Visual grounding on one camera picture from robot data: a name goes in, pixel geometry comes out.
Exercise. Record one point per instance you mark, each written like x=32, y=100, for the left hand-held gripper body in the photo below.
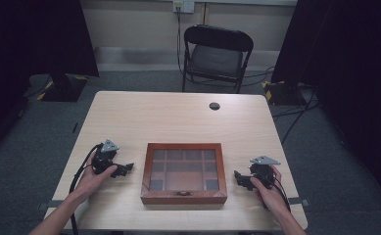
x=104, y=160

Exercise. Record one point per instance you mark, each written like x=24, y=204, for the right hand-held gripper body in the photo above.
x=262, y=171

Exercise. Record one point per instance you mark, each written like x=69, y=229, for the person's left hand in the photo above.
x=91, y=181

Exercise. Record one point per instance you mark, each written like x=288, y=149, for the person's right hand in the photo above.
x=271, y=197

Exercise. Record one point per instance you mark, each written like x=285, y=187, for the small black strip on floor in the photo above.
x=75, y=127

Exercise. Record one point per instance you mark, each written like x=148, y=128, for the wooden box with glass lid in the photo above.
x=184, y=176

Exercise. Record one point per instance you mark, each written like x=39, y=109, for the black stand base striped tape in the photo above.
x=281, y=93
x=64, y=88

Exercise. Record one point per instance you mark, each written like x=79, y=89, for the black folding chair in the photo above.
x=215, y=58

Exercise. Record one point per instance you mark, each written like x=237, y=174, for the black curtain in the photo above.
x=351, y=81
x=31, y=42

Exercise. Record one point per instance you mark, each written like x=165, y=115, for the white wall socket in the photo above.
x=183, y=6

